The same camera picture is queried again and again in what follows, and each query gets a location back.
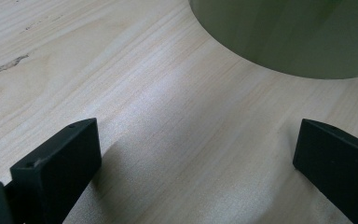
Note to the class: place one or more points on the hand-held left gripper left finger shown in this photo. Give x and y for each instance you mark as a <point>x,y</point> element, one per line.
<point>56,171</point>

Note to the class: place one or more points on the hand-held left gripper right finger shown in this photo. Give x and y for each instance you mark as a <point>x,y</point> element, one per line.
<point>338,165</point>

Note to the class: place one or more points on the pale green round bin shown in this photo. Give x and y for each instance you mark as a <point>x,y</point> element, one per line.
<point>292,37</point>

